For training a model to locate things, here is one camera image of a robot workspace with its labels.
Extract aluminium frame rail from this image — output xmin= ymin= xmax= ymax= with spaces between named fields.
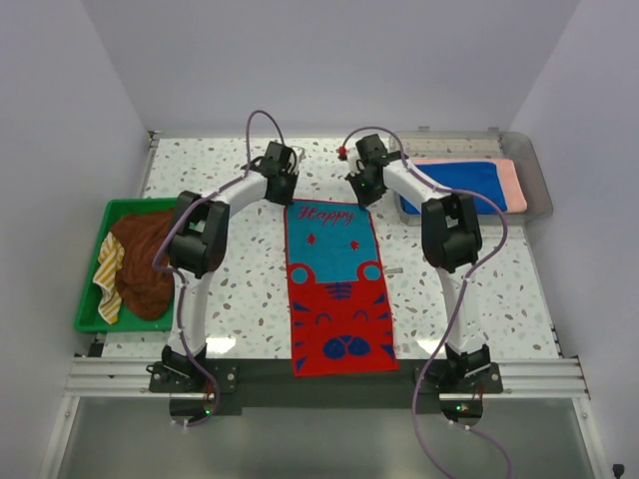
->
xmin=66 ymin=133 xmax=588 ymax=399

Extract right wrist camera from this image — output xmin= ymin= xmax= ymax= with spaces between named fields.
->
xmin=336 ymin=146 xmax=359 ymax=162

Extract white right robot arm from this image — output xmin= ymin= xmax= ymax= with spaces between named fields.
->
xmin=337 ymin=134 xmax=490 ymax=392

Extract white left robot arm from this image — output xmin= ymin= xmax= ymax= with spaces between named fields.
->
xmin=153 ymin=142 xmax=299 ymax=392

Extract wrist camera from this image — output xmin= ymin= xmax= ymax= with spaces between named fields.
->
xmin=292 ymin=145 xmax=306 ymax=170
xmin=336 ymin=146 xmax=359 ymax=162

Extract brown towel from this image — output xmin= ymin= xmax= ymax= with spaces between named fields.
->
xmin=110 ymin=209 xmax=174 ymax=321

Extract green plastic bin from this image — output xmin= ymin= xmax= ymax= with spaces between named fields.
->
xmin=74 ymin=198 xmax=177 ymax=333

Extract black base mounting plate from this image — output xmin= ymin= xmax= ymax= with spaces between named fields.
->
xmin=146 ymin=359 xmax=504 ymax=418

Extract pink towel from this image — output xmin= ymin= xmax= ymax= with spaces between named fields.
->
xmin=413 ymin=158 xmax=527 ymax=214

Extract blue towel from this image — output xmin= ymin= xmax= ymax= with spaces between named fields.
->
xmin=416 ymin=162 xmax=507 ymax=213

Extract red patterned towel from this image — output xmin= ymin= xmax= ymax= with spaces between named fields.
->
xmin=284 ymin=200 xmax=398 ymax=377

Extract clear plastic container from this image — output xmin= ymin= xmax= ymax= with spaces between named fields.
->
xmin=398 ymin=127 xmax=553 ymax=226

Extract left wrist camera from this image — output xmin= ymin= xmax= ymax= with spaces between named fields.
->
xmin=292 ymin=145 xmax=306 ymax=170

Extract yellow striped towel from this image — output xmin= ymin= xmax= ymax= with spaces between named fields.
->
xmin=92 ymin=233 xmax=125 ymax=325

